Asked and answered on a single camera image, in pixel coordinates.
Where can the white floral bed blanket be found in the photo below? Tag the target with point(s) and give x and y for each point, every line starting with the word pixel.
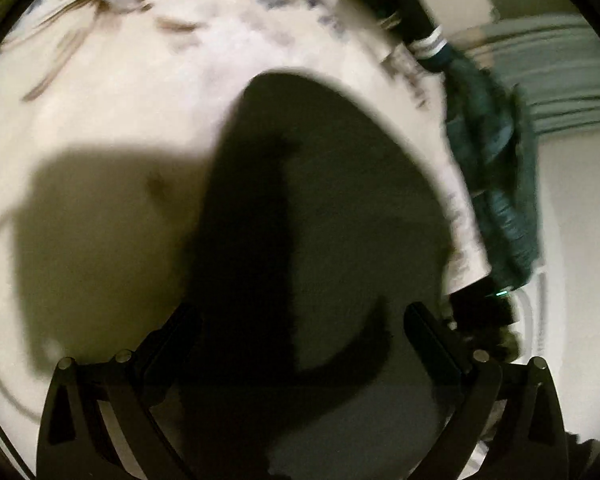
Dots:
pixel 110 112

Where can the grey green curtain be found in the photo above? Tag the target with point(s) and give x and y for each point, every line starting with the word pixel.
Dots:
pixel 553 58

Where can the folded black grey clothes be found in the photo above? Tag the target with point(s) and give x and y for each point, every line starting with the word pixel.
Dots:
pixel 421 35

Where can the black striped knit sweater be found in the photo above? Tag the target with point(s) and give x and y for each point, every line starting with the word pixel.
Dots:
pixel 317 232

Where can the dark teal folded blanket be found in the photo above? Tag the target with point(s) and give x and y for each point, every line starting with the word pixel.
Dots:
pixel 492 139

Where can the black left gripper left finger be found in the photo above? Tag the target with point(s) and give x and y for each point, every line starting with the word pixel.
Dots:
pixel 97 424

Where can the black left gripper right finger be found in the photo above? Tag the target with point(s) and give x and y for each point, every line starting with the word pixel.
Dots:
pixel 530 442

